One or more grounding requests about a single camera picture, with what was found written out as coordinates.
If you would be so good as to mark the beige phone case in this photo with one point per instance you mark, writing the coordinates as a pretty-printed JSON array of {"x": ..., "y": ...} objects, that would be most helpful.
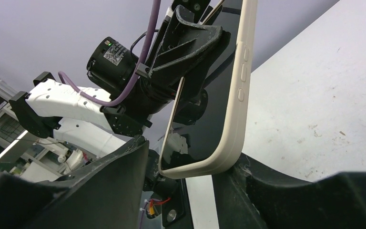
[{"x": 232, "y": 139}]

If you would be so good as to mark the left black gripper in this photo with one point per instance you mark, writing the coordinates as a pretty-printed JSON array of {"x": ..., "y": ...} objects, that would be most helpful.
[{"x": 187, "y": 50}]

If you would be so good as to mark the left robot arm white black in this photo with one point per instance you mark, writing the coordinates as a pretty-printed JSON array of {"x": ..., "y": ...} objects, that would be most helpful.
[{"x": 130, "y": 88}]

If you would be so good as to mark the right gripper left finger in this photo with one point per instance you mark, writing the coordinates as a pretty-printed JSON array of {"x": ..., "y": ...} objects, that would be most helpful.
[{"x": 105, "y": 194}]

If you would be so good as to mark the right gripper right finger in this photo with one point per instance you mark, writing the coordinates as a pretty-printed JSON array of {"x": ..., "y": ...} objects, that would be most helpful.
[{"x": 251, "y": 195}]

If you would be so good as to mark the black phone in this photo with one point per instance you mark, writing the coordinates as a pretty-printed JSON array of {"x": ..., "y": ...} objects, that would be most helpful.
[{"x": 198, "y": 122}]

